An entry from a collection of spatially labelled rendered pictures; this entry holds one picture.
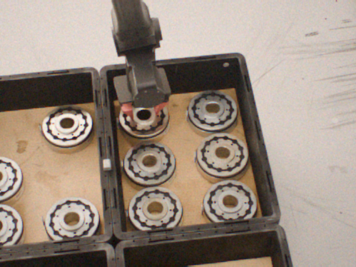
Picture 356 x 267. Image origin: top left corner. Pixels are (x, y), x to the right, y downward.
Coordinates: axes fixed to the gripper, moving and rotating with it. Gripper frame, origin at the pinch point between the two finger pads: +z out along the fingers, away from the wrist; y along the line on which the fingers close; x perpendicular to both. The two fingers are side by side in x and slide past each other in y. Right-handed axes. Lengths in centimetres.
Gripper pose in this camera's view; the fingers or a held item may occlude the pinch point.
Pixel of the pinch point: (143, 113)
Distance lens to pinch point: 160.3
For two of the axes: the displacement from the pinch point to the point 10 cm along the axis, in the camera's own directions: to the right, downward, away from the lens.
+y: 9.7, -2.0, 1.4
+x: -2.5, -7.9, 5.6
